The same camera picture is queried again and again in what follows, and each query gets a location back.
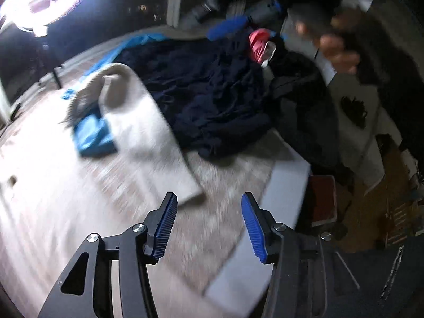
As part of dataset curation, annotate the red garment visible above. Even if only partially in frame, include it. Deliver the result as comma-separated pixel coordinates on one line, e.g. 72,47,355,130
248,28,277,63

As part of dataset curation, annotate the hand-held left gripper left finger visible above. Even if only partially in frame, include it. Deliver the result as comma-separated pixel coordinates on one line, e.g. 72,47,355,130
38,191,178,318

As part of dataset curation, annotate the black jacket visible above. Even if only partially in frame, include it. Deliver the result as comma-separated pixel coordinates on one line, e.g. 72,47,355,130
270,36,352,179

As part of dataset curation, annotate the person's right hand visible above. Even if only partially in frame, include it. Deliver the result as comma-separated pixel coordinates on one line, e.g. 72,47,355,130
320,8,363,75

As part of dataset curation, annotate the navy garment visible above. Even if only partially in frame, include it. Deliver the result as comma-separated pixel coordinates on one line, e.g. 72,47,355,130
114,35,275,160

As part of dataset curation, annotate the cream knit sweater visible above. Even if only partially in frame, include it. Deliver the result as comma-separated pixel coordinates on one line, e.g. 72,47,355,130
61,62,206,206

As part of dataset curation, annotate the blue cloth roll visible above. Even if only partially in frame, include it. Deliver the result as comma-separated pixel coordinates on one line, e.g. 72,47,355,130
207,15,250,40

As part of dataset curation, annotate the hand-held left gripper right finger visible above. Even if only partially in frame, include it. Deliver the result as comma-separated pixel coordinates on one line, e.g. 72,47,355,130
241,191,335,318

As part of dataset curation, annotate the ring light stand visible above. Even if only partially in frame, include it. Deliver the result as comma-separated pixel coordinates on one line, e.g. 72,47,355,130
33,26,63,90

